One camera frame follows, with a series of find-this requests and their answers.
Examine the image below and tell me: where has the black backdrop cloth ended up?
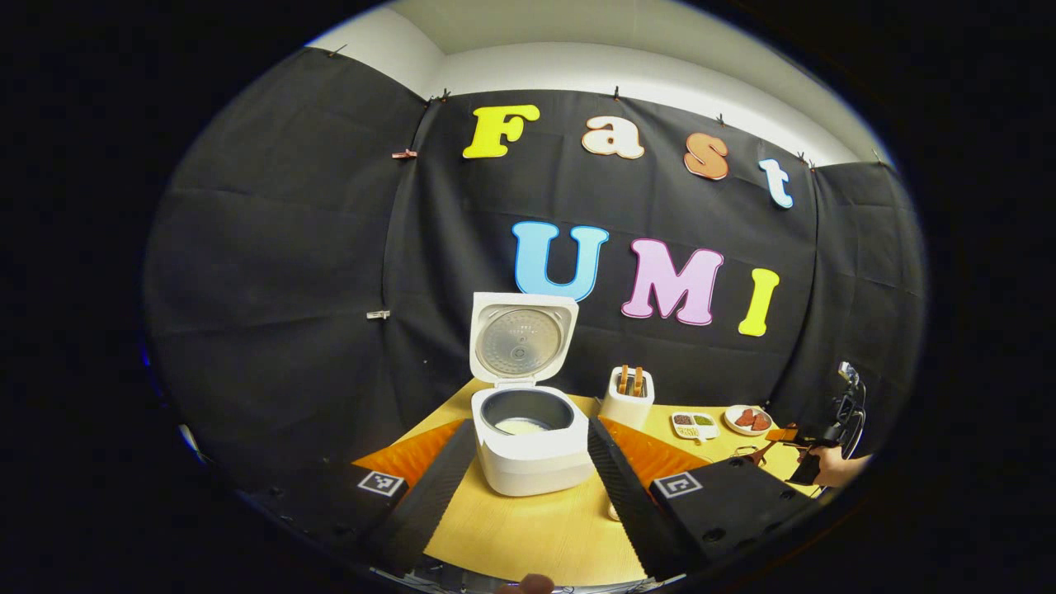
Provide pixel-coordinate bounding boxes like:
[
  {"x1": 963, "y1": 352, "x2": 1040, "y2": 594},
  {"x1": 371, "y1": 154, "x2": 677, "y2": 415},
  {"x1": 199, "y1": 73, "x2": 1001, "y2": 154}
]
[{"x1": 142, "y1": 45, "x2": 926, "y2": 496}]

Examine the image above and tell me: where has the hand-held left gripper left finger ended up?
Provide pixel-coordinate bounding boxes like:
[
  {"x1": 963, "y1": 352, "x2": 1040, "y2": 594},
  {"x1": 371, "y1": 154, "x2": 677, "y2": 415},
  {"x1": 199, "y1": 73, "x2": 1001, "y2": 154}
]
[{"x1": 239, "y1": 417, "x2": 479, "y2": 578}]

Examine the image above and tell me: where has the white divided bean dish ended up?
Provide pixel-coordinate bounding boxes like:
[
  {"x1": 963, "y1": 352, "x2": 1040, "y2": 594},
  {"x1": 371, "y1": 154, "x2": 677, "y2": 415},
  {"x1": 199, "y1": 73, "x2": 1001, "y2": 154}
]
[{"x1": 670, "y1": 410, "x2": 721, "y2": 441}]

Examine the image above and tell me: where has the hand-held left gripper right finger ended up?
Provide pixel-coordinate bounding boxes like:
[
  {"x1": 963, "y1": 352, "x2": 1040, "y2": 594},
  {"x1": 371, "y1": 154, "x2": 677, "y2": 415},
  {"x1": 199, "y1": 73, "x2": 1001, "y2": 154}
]
[{"x1": 587, "y1": 415, "x2": 823, "y2": 582}]

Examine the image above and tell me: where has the white rice cooker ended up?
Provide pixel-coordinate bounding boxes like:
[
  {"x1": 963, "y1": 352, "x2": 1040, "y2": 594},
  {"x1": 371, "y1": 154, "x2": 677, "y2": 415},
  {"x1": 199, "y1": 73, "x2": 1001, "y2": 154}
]
[{"x1": 469, "y1": 292, "x2": 597, "y2": 498}]

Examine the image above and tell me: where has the white plate with meat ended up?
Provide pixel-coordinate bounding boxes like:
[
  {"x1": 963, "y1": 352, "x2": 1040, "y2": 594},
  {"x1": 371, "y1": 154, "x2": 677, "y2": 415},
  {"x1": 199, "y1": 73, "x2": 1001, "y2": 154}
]
[{"x1": 724, "y1": 403, "x2": 775, "y2": 437}]

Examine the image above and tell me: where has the white toaster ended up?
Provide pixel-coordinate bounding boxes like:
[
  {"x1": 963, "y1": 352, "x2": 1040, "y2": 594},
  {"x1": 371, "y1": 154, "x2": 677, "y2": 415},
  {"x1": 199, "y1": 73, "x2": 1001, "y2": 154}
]
[{"x1": 598, "y1": 366, "x2": 657, "y2": 431}]

